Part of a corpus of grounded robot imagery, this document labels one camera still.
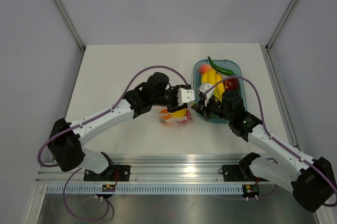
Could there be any yellow banana bunch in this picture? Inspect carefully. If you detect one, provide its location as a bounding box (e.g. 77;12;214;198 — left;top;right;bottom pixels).
201;70;225;102

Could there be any aluminium mounting rail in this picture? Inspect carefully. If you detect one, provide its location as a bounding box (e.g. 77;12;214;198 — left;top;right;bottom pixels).
35;155;322;184

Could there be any small circuit board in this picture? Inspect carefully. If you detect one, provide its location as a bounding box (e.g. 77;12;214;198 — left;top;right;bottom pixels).
102;184;116;192
242;184;260;200

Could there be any dark red apple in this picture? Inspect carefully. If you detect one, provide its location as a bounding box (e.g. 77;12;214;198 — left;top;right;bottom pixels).
223;78;240;91

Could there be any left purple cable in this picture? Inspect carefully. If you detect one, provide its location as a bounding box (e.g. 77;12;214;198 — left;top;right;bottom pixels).
37;65;192;221

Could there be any right small circuit board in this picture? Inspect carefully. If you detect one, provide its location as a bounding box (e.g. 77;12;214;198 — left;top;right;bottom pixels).
242;184;260;200

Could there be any left aluminium frame post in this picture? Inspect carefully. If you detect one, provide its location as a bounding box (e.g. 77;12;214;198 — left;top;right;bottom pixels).
53;0;86;54

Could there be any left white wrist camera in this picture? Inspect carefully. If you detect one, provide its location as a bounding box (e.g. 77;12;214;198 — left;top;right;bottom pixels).
177;87;195;105

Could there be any orange fruit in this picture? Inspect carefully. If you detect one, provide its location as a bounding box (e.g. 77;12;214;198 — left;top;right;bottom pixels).
158;109;172;124

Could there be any clear zip top bag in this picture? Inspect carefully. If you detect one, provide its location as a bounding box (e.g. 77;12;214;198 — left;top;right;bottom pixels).
152;104;193;126

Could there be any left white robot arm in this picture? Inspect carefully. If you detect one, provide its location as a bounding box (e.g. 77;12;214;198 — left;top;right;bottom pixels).
47;72;194;181

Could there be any yellow apple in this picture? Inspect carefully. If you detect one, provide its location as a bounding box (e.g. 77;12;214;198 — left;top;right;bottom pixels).
170;109;187;118

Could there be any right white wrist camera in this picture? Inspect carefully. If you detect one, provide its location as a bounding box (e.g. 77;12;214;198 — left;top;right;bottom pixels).
197;83;213;95

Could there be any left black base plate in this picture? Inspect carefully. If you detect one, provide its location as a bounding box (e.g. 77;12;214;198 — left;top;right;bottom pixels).
84;164;131;182

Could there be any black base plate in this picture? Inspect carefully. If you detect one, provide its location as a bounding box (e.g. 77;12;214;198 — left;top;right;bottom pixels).
218;164;267;182
84;164;131;182

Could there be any white slotted cable duct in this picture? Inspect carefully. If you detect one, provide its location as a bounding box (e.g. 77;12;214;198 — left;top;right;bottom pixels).
46;183;243;195

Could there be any aluminium frame post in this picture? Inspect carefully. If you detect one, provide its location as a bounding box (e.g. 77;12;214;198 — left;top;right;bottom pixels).
265;0;300;52
53;0;86;54

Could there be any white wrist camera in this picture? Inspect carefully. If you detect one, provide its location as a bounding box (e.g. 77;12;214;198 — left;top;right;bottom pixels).
197;83;213;95
177;87;195;105

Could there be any bright red apple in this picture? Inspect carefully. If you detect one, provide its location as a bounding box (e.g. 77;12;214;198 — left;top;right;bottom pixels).
177;110;193;124

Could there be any purple cable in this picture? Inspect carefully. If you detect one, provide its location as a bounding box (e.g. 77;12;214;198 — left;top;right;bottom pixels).
37;65;192;221
202;76;337;206

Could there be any left small circuit board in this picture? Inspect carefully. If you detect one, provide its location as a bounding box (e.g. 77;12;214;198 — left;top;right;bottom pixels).
102;184;116;192

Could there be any right aluminium frame post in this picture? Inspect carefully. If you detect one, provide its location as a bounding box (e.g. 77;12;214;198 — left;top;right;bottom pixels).
265;0;300;52

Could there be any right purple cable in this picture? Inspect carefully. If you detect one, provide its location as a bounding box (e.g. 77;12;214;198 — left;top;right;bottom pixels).
202;76;337;206

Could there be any pink peach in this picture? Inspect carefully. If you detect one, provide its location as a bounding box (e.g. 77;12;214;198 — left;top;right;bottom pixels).
198;64;213;76

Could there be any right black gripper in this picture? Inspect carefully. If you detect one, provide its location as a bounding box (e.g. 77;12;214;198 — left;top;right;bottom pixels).
192;94;233;122

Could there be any green chili pepper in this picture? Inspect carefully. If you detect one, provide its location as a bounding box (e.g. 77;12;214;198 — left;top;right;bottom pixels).
207;56;234;76

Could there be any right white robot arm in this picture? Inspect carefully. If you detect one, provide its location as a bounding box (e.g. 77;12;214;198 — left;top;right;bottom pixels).
192;91;336;212

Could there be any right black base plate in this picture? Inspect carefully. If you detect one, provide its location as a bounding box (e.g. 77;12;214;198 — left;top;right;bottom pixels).
218;164;267;182

